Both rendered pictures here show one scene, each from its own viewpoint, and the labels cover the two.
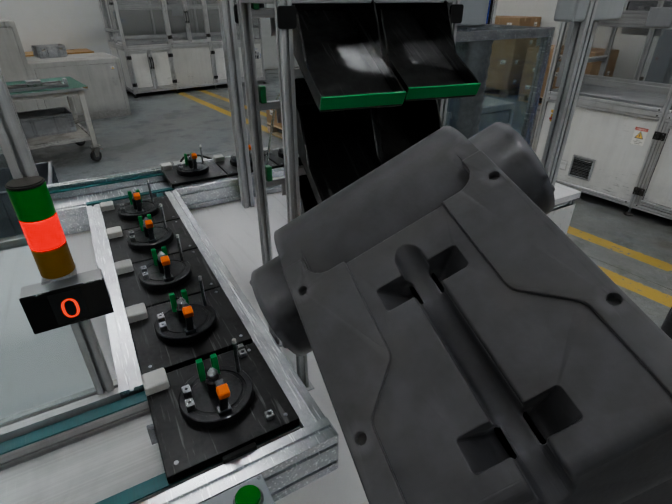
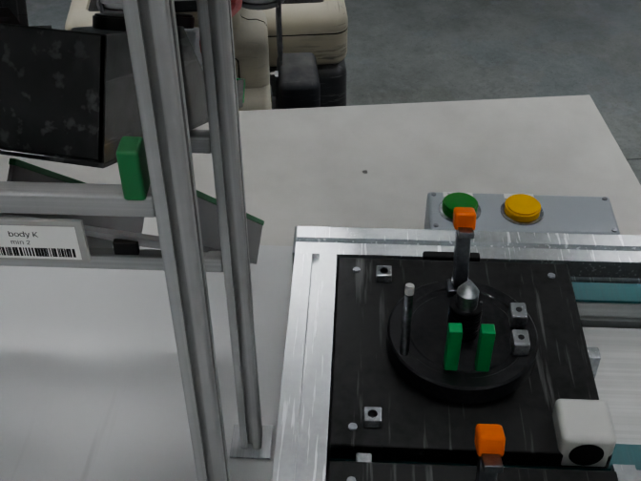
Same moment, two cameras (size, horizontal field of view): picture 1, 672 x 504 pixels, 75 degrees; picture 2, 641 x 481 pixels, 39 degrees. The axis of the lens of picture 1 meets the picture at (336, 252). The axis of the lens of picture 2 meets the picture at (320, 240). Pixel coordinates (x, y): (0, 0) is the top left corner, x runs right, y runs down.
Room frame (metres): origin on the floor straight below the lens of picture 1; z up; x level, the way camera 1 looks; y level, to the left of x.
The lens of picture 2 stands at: (1.16, 0.43, 1.61)
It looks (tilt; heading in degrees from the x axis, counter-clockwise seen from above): 41 degrees down; 212
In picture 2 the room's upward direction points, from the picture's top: straight up
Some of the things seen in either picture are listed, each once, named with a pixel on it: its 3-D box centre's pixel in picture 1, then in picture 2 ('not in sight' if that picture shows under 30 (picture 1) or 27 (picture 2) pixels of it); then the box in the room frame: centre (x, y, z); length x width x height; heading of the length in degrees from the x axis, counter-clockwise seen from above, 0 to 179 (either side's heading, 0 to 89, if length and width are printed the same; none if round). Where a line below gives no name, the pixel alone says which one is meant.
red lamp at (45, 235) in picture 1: (43, 230); not in sight; (0.60, 0.45, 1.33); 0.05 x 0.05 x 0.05
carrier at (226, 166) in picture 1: (244, 153); not in sight; (2.02, 0.43, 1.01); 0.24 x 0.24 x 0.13; 30
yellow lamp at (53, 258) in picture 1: (53, 258); not in sight; (0.60, 0.45, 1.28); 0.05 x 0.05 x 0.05
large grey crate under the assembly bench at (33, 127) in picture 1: (42, 122); not in sight; (5.13, 3.40, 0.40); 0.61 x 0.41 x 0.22; 127
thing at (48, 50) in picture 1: (49, 51); not in sight; (7.43, 4.44, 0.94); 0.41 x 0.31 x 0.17; 137
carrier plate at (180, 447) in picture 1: (218, 402); (459, 351); (0.60, 0.23, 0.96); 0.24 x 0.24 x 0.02; 30
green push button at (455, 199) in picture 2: (248, 499); (459, 209); (0.40, 0.14, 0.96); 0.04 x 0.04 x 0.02
